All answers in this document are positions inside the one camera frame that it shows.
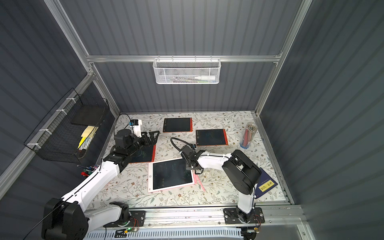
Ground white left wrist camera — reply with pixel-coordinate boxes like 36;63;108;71
130;119;143;138

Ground black wire wall basket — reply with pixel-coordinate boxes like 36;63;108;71
24;90;110;164

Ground red tablet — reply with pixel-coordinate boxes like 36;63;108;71
130;145;156;164
196;129;228;147
163;118;193;133

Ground clear cup of pencils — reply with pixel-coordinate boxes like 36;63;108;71
240;123;258;149

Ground pink stylus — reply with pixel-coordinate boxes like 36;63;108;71
194;174;206;192

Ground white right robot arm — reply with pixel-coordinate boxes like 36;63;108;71
179;145;262;223

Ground pink cup of markers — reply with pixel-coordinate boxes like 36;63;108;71
77;165;99;178

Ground white marker in basket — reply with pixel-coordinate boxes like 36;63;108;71
194;76;216;82

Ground white wire mesh basket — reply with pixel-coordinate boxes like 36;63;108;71
153;58;222;85

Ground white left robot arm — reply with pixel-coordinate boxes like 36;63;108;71
42;129;160;240

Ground pink white writing tablet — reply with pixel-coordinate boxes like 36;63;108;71
148;158;196;193

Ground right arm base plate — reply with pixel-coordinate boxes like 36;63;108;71
223;207;265;226

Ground dark blue notebook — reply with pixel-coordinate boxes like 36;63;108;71
255;168;278;199

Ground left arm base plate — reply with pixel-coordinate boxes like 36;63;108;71
103;211;146;228

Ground yellow sticky notes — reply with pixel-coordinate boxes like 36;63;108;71
78;126;98;150

